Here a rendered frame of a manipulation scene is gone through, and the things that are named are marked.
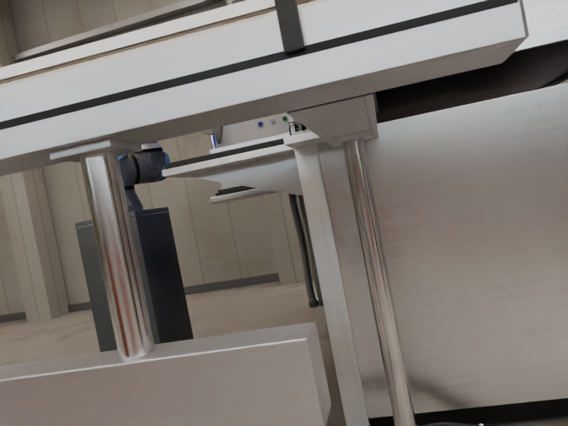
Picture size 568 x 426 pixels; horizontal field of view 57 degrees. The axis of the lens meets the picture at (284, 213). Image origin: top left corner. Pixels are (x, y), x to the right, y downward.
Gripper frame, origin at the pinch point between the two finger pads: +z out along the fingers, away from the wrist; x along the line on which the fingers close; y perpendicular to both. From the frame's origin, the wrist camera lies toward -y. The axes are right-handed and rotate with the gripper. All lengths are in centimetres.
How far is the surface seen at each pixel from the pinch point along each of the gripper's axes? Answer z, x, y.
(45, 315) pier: 90, -316, 313
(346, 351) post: 66, 12, -27
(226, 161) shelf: 8.1, 10.6, -3.8
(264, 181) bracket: 15.5, 2.2, -11.4
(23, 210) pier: -20, -316, 314
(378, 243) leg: 36, 34, -42
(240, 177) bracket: 12.8, 2.1, -4.5
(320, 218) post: 29.1, 12.2, -27.4
